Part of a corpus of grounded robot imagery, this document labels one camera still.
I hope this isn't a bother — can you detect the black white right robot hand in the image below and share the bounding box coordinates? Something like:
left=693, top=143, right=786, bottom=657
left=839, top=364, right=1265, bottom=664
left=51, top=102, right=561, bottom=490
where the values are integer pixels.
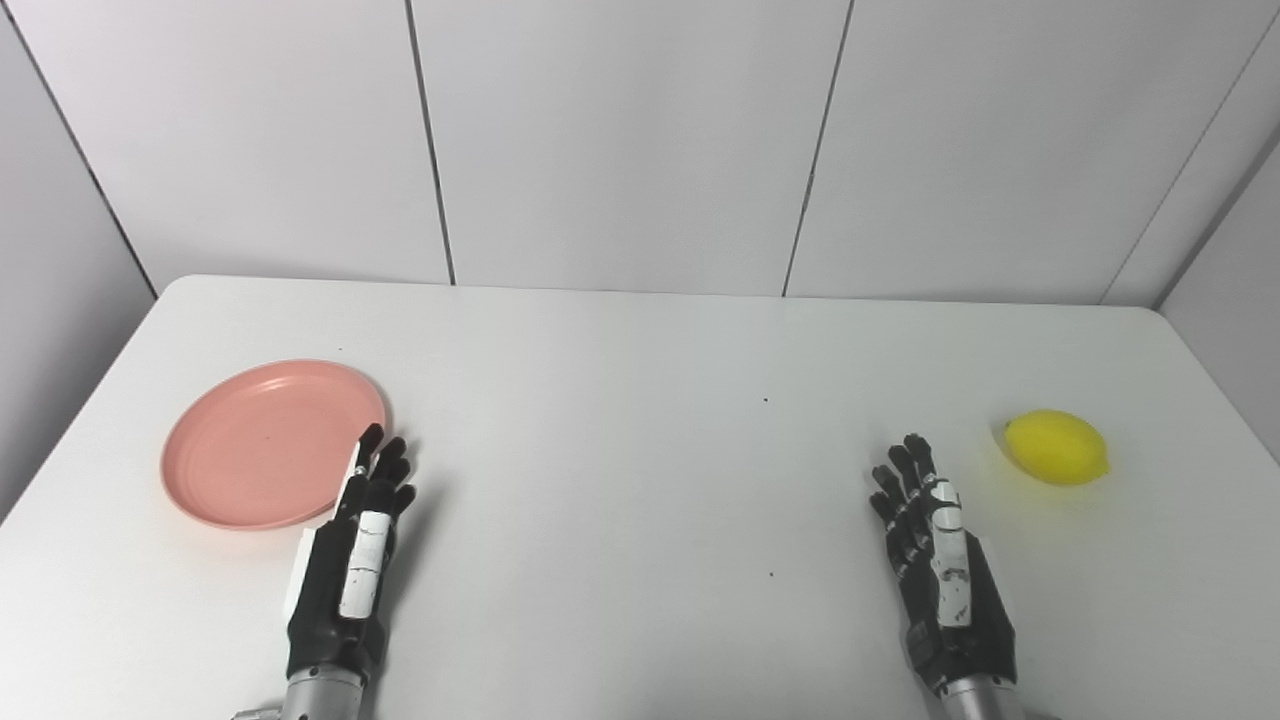
left=868, top=433, right=1020, bottom=697

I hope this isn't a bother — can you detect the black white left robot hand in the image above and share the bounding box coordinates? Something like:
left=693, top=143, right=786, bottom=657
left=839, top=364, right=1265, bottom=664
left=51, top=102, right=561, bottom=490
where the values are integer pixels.
left=283, top=423, right=418, bottom=687

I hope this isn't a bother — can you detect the pink round plate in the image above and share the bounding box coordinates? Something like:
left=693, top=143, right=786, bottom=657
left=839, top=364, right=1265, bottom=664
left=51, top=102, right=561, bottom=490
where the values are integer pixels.
left=160, top=360, right=388, bottom=531

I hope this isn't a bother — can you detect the yellow lemon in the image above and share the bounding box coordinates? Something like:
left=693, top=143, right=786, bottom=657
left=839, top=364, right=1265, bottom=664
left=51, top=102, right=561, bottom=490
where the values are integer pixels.
left=1003, top=409, right=1110, bottom=487

